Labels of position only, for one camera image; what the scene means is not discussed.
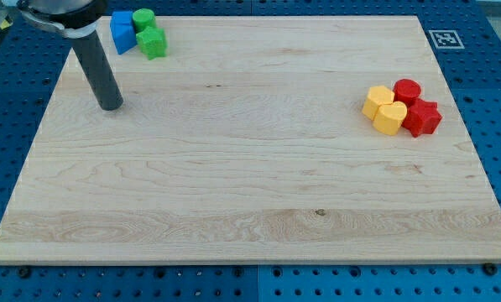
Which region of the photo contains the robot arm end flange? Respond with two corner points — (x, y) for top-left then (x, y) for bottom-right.
(0, 0), (108, 39)

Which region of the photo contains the yellow hexagon block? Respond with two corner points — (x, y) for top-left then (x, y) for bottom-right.
(362, 86), (394, 120)

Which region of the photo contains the yellow heart block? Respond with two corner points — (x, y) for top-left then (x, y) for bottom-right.
(373, 102), (408, 136)

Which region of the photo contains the green star block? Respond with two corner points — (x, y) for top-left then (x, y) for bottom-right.
(136, 26), (167, 60)

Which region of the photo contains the red cylinder block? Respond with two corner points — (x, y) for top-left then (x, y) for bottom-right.
(393, 79), (421, 107)

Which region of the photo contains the green cylinder block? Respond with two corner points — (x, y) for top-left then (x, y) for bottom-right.
(132, 8), (157, 34)

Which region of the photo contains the red star block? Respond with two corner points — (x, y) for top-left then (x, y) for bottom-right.
(402, 98), (442, 138)

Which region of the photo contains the blue pentagon block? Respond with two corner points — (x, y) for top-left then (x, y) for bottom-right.
(109, 11), (137, 55)

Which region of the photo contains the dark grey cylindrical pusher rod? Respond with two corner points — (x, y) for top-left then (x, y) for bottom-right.
(71, 31), (123, 111)

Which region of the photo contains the white fiducial marker tag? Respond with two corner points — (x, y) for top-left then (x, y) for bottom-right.
(429, 29), (464, 49)

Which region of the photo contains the black bolt left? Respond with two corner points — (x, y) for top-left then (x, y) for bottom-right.
(17, 266), (31, 279)

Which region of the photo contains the black bolt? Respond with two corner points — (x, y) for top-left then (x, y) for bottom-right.
(17, 266), (31, 279)
(482, 263), (498, 276)

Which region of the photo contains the black bolt right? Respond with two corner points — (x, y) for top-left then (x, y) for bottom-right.
(482, 263), (498, 276)

